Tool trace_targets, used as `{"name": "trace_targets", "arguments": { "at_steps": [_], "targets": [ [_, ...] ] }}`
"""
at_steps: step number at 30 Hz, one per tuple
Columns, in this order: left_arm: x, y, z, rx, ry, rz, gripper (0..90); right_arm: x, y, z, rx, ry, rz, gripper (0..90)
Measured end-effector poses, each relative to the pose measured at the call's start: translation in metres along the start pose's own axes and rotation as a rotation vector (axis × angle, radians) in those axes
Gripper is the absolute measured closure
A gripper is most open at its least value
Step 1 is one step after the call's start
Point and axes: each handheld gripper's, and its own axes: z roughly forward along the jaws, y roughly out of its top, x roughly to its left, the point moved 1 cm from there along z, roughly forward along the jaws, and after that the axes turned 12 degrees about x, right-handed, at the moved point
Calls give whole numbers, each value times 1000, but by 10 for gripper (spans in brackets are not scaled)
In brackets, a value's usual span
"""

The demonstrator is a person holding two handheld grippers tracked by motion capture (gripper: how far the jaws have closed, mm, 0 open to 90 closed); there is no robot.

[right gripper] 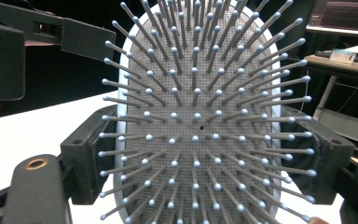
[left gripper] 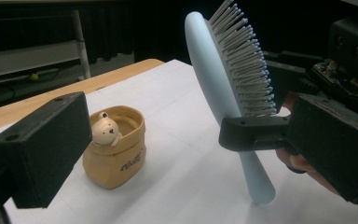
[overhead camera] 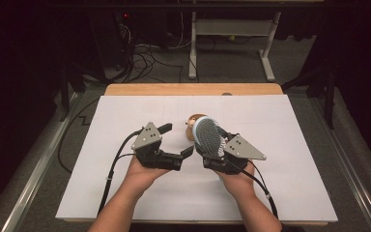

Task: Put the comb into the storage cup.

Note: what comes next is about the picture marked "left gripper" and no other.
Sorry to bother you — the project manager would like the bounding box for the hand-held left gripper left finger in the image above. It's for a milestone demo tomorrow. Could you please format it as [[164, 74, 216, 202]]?
[[0, 91, 93, 209]]

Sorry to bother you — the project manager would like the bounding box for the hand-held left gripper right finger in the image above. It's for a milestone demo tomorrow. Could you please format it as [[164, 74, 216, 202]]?
[[286, 92, 358, 205]]

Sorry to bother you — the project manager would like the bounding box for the light blue hairbrush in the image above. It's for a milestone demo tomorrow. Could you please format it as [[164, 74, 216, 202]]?
[[184, 0, 277, 205]]

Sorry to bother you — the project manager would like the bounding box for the tan bag-shaped holder with bear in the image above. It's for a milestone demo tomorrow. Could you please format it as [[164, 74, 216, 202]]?
[[82, 105, 147, 190]]

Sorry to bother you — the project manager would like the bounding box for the white paper table cover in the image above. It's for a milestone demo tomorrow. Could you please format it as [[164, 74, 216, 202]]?
[[0, 59, 358, 224]]

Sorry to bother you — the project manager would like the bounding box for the grey metal rack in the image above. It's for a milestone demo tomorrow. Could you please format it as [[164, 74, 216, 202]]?
[[0, 8, 91, 82]]

